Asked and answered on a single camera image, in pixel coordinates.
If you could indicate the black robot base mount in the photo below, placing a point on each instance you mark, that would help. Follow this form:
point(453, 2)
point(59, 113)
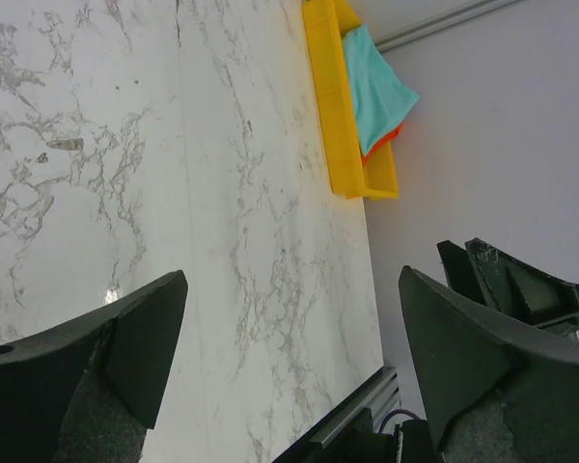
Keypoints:
point(489, 276)

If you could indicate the orange t shirt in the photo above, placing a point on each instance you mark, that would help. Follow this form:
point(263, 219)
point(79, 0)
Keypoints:
point(386, 139)

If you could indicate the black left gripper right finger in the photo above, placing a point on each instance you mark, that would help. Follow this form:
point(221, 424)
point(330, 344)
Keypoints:
point(480, 370)

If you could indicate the right aluminium corner post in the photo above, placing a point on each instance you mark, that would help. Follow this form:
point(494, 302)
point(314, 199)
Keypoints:
point(440, 23)

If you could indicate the yellow plastic tray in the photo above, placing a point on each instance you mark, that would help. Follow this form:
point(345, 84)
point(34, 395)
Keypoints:
point(325, 23)

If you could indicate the aluminium frame rail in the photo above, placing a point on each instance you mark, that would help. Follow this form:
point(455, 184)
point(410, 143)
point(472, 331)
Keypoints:
point(363, 410)

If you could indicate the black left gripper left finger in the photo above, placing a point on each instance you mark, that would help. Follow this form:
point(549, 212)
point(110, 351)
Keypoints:
point(90, 389)

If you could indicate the teal t shirt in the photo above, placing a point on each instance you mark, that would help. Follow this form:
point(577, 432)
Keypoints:
point(379, 99)

